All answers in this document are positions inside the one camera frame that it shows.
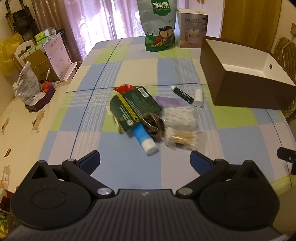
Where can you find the red snack packet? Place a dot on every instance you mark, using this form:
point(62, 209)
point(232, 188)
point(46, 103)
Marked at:
point(123, 88)

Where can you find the quilted chair cushion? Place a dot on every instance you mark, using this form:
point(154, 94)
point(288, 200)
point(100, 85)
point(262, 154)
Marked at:
point(286, 58)

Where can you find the dark green tube white cap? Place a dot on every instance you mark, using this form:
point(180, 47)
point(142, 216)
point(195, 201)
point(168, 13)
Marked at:
point(182, 95)

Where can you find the beige animal print cloth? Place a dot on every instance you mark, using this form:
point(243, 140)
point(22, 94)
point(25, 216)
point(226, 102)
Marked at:
point(18, 129)

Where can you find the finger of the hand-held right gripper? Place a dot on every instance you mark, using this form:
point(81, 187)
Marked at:
point(285, 154)

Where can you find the checkered cloth desktop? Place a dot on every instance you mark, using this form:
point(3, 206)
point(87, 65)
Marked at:
point(138, 69)

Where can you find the white flat box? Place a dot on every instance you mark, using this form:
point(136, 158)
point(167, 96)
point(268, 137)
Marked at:
point(72, 69)

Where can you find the dark green box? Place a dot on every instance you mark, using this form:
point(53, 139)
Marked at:
point(131, 109)

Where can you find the wall socket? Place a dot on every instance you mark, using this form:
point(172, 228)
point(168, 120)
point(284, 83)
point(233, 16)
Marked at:
point(293, 29)

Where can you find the green cartoon snack bag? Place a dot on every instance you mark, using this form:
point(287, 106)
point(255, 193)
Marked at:
point(159, 23)

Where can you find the small white bottle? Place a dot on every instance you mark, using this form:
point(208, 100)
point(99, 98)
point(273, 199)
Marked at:
point(198, 98)

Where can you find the yellow plastic bag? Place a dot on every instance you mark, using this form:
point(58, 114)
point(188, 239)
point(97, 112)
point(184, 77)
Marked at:
point(9, 51)

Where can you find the purple cloth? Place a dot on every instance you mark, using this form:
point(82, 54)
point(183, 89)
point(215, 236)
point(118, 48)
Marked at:
point(167, 101)

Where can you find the black folding cart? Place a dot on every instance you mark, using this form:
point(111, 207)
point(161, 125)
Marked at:
point(23, 23)

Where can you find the green tissue packs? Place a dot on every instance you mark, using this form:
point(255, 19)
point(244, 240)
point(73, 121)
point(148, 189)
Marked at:
point(41, 36)

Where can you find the brown wooden door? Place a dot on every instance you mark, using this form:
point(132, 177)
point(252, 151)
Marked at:
point(249, 18)

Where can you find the brown storage box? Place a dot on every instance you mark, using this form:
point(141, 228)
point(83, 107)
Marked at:
point(242, 92)

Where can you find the white carved chair back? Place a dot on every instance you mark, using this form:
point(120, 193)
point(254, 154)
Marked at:
point(20, 49)

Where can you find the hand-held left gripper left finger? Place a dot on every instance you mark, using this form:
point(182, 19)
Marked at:
point(89, 162)

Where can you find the brown cardboard box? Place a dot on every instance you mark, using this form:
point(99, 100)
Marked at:
point(38, 62)

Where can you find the red flower ornament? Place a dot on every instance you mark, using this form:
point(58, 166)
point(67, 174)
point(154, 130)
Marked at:
point(45, 86)

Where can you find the clear bag of cotton swabs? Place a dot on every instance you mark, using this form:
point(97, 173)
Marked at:
point(182, 139)

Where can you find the clear bag of cotton pads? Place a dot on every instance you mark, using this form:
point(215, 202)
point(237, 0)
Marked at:
point(180, 117)

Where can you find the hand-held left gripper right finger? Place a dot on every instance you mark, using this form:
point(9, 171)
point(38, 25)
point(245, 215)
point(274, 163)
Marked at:
point(198, 162)

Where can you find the blue tube white cap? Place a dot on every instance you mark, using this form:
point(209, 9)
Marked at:
point(144, 139)

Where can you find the white product box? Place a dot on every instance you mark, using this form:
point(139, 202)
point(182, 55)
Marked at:
point(192, 30)

